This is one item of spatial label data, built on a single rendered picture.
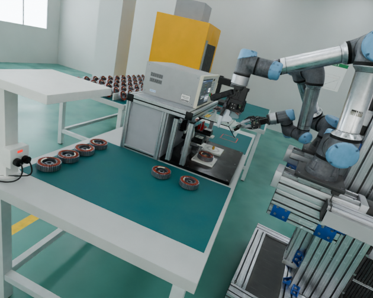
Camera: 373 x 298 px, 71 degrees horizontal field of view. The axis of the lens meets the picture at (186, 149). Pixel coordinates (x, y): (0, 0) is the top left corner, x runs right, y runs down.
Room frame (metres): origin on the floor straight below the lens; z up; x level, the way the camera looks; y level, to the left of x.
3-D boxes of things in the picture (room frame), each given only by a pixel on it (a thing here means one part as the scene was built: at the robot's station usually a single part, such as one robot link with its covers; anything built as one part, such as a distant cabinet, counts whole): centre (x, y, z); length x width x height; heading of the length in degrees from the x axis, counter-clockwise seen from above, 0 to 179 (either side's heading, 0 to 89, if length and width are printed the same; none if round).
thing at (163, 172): (1.34, 0.11, 0.77); 0.11 x 0.11 x 0.04
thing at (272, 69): (1.21, -0.26, 1.45); 0.11 x 0.11 x 0.08; 75
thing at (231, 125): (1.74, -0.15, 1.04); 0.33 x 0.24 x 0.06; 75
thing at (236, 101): (1.21, -0.16, 1.29); 0.09 x 0.08 x 0.12; 67
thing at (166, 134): (1.85, 0.08, 0.92); 0.66 x 0.01 x 0.30; 165
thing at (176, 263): (1.85, 0.07, 0.72); 2.20 x 1.01 x 0.05; 165
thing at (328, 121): (1.68, -0.86, 1.20); 0.13 x 0.12 x 0.14; 26
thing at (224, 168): (1.79, -0.16, 0.76); 0.64 x 0.47 x 0.02; 165
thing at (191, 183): (1.30, -0.06, 0.77); 0.11 x 0.11 x 0.04
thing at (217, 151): (1.90, -0.20, 0.78); 0.15 x 0.15 x 0.01; 75
